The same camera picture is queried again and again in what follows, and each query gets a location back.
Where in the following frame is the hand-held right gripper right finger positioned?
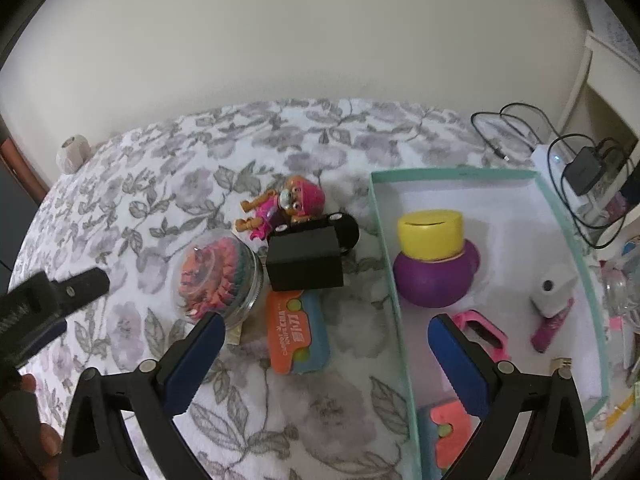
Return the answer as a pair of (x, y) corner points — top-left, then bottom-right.
(427, 313), (593, 480)

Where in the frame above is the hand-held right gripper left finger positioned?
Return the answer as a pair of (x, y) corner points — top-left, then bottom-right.
(59, 311), (227, 480)

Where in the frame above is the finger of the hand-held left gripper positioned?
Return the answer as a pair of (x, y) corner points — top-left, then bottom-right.
(15, 317), (68, 361)
(47, 267), (111, 311)

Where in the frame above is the pink child watch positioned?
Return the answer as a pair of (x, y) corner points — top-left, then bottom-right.
(450, 310), (511, 363)

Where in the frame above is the clear jar of hair ties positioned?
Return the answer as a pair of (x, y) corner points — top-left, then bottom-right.
(171, 228), (264, 331)

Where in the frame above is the purple round toy yellow cap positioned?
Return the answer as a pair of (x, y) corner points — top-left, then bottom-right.
(392, 211), (482, 309)

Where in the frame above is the magenta tube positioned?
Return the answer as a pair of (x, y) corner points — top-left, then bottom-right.
(530, 297), (576, 353)

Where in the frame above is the white smartwatch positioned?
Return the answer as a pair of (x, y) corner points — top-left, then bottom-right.
(530, 265), (576, 318)

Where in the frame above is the small black box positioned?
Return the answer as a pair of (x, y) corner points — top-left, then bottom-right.
(266, 226), (346, 292)

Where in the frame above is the doll with pink hair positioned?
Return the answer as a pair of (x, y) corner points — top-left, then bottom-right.
(235, 174), (327, 248)

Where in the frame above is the person's left hand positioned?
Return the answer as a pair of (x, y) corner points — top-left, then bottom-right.
(17, 374), (63, 467)

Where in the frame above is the dark cabinet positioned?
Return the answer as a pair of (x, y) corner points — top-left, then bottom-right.
(0, 120), (51, 291)

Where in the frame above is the floral fleece blanket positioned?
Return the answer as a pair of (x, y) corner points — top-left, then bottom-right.
(10, 97), (640, 480)

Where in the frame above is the clear plastic container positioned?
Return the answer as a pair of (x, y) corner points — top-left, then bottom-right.
(600, 250), (640, 331)

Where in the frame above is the white power strip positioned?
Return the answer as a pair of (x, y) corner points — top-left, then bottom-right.
(530, 144), (601, 211)

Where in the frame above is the white shelf unit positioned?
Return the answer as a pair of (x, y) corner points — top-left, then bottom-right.
(555, 30), (640, 211)

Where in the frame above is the black charger with cables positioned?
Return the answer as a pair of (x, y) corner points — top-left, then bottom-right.
(470, 102), (640, 251)

